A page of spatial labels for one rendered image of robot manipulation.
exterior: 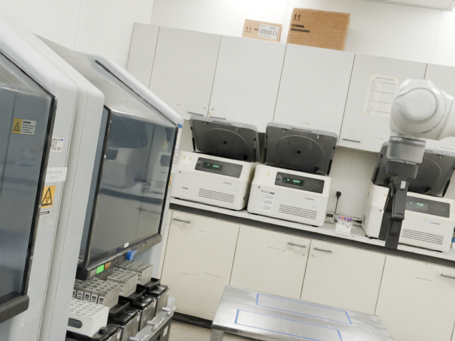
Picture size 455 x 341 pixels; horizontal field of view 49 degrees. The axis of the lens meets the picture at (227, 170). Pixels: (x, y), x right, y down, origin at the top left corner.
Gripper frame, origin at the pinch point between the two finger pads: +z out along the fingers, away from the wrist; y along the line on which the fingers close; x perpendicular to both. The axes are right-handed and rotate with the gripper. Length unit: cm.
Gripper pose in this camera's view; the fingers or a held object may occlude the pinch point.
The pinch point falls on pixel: (387, 239)
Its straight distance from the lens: 137.5
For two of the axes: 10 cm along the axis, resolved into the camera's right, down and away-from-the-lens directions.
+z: -1.8, 9.8, 0.5
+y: 1.8, -0.2, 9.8
